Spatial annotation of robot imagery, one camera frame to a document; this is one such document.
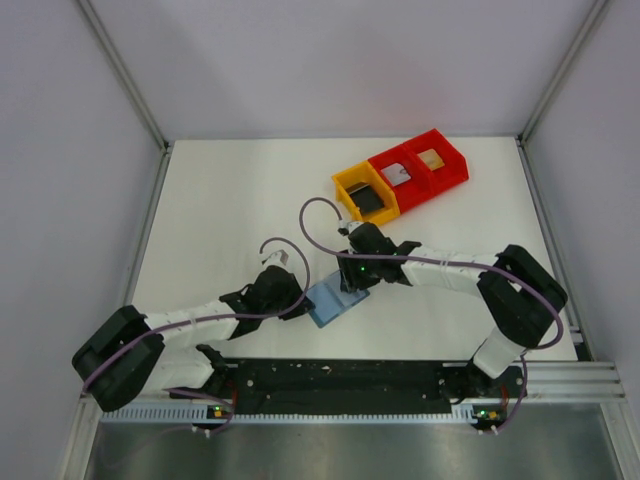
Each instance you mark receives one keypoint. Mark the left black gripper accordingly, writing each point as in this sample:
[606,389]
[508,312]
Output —
[296,305]

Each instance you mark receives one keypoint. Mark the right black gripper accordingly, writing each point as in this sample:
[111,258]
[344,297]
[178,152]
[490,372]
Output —
[353,282]

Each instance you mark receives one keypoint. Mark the blue leather card holder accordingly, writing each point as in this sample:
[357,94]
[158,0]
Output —
[330,301]

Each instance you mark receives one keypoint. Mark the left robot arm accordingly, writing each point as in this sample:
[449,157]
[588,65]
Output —
[134,353]

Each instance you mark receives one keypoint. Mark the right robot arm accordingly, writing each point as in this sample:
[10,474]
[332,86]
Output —
[521,296]

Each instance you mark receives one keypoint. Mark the black card in yellow bin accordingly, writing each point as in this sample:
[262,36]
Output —
[365,198]

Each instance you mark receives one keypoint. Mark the silver card in red bin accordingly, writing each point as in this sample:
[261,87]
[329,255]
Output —
[396,174]

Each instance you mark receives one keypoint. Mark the gold card in red bin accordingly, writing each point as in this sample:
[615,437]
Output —
[431,159]

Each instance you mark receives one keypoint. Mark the middle red plastic bin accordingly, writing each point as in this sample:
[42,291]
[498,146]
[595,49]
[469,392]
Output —
[413,193]

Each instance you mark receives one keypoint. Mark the red plastic bin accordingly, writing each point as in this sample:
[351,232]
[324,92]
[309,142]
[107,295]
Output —
[445,166]
[413,193]

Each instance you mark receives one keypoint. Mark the yellow plastic bin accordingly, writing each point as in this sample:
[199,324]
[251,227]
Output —
[364,172]

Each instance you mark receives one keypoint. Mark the far red plastic bin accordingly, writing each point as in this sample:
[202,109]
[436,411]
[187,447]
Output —
[445,166]

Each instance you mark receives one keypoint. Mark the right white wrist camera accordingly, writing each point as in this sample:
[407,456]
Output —
[345,228]

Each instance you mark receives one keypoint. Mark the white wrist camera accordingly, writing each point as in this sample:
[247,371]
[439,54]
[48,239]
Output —
[278,258]
[345,228]

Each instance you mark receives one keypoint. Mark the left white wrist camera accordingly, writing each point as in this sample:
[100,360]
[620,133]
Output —
[278,258]

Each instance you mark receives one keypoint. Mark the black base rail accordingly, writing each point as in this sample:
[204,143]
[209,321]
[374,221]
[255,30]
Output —
[360,387]

